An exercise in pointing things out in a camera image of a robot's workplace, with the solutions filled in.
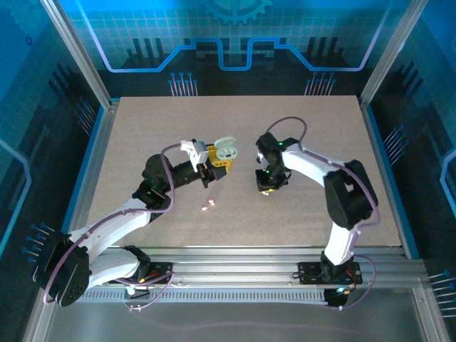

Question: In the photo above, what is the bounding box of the pale mint charging case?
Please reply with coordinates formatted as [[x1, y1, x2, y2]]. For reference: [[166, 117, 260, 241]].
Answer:
[[214, 136, 239, 162]]

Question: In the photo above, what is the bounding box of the black white connector block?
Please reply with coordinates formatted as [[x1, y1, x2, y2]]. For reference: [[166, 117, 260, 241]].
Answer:
[[123, 284, 151, 301]]

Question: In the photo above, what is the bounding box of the black controller box green light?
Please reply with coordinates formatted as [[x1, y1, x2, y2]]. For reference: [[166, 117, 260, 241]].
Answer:
[[323, 286, 349, 310]]

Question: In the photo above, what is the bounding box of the grey metal base platform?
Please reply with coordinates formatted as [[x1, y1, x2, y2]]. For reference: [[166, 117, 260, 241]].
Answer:
[[23, 259, 452, 342]]

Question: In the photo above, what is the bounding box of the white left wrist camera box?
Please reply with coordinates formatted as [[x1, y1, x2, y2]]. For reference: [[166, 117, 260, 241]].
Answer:
[[180, 139, 210, 174]]

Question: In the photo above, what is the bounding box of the aluminium side rail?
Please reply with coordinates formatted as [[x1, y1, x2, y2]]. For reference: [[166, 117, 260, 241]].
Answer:
[[58, 100, 120, 247], [358, 100, 420, 259]]

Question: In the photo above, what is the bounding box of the long aluminium base rail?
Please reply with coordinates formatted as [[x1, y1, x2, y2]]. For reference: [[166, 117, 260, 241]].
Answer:
[[87, 245, 427, 288]]

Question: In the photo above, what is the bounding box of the red yellow wire bundle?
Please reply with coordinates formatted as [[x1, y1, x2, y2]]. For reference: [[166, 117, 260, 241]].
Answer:
[[137, 271, 160, 285]]

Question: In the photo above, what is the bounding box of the slotted grey cable duct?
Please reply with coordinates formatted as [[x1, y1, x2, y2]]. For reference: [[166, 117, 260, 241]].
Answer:
[[83, 290, 328, 304]]

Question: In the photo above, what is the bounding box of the aluminium frame post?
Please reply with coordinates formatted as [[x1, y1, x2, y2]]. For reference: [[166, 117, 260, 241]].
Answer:
[[357, 0, 431, 110], [39, 0, 120, 110]]

